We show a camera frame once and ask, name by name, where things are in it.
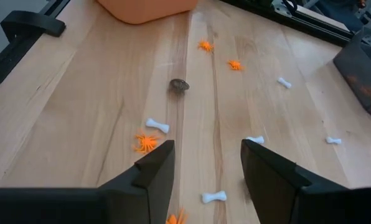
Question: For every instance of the orange plastic tray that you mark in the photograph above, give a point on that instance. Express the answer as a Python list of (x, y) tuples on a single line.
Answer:
[(148, 11)]

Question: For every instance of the dark grey plastic bin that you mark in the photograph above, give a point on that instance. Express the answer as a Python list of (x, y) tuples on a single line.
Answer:
[(363, 71)]

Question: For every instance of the black table frame bracket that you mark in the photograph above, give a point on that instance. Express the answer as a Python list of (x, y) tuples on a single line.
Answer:
[(33, 25)]

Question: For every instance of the black table frame rail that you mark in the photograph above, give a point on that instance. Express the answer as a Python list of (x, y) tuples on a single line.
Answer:
[(4, 62), (297, 24)]

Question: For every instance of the white plastic toy bone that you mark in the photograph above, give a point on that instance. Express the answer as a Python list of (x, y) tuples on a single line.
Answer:
[(214, 196), (333, 140), (284, 82), (256, 139), (157, 125)]

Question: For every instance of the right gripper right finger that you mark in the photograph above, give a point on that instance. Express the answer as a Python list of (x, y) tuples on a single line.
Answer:
[(313, 205)]

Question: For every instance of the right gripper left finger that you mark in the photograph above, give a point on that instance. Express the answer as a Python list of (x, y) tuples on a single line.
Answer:
[(79, 205)]

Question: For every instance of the large grey stone left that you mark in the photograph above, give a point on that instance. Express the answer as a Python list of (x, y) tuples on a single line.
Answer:
[(179, 85)]

